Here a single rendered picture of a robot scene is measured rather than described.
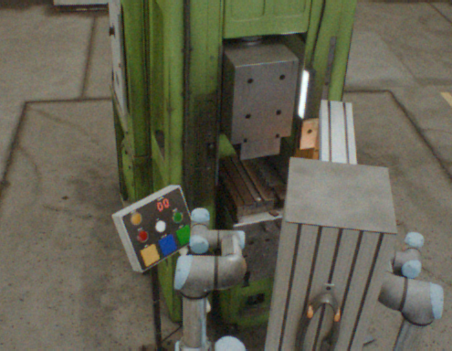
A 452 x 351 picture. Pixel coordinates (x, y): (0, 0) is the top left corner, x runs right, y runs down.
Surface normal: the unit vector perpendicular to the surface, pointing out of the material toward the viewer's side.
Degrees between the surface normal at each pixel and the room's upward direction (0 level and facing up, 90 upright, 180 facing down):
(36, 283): 0
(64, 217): 0
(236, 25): 90
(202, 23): 90
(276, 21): 90
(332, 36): 90
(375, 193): 0
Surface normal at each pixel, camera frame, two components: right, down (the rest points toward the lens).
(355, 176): 0.04, -0.79
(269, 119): 0.30, 0.59
